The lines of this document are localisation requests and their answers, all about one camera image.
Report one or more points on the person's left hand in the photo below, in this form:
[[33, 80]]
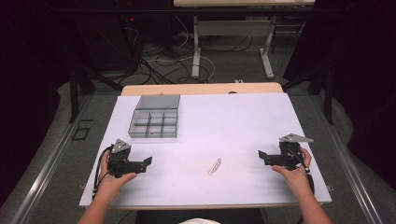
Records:
[[112, 183]]

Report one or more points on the white desk with metal legs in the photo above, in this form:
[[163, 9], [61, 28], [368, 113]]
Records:
[[232, 28]]

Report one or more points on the wooden table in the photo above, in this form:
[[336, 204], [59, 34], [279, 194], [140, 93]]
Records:
[[202, 89]]

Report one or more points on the black metal stand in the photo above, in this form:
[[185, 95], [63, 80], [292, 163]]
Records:
[[76, 87], [327, 90]]

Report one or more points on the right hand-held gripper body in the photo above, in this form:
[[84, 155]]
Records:
[[289, 154]]

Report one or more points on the white table sheet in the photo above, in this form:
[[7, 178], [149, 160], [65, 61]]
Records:
[[218, 124]]

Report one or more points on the small white part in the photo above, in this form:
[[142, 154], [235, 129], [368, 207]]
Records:
[[214, 167]]

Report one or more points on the aluminium floor rail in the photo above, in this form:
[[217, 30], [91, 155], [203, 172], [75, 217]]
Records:
[[43, 168], [345, 161]]

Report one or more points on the clear plastic compartment box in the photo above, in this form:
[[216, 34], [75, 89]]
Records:
[[155, 119]]

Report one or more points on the person's white shirt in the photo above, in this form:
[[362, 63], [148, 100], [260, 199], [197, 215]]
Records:
[[199, 221]]

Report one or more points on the person's right hand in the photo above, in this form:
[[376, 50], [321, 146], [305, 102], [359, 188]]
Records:
[[294, 179]]

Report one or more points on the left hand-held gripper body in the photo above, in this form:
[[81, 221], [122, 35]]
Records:
[[120, 161]]

